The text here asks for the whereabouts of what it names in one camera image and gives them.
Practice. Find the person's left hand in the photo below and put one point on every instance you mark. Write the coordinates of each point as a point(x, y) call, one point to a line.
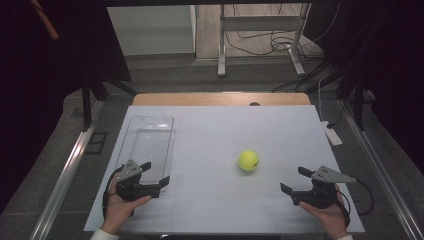
point(118, 210)

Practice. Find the white board mat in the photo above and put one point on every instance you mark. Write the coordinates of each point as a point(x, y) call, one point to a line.
point(216, 200)

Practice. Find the brown wooden stick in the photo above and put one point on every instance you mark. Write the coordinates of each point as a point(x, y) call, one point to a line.
point(45, 20)

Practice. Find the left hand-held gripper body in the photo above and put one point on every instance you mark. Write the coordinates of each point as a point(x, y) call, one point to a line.
point(133, 190)

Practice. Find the clear plastic container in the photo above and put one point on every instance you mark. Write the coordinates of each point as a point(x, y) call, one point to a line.
point(151, 146)

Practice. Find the aluminium rail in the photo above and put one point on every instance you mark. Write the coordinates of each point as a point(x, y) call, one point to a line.
point(66, 173)
point(380, 173)

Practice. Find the black metal stand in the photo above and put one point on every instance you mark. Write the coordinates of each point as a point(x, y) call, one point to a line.
point(358, 103)
point(86, 100)

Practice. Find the yellow tennis ball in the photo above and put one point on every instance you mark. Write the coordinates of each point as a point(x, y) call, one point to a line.
point(248, 160)

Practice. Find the white metal desk frame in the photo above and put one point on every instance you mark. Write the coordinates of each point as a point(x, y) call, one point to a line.
point(260, 23)

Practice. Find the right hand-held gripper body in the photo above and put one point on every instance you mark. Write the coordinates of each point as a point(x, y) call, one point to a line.
point(316, 196)

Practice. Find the white cabinet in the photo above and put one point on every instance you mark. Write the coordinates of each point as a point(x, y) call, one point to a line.
point(150, 30)

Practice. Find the person's right hand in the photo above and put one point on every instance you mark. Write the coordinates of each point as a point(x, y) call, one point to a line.
point(328, 218)

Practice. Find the white power strip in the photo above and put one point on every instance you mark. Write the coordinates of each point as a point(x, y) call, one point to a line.
point(332, 134)

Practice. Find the dark curtain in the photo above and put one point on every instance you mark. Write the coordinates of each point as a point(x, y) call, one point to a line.
point(40, 83)
point(393, 66)

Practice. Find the black floor frame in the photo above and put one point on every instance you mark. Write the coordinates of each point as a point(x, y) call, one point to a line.
point(96, 143)

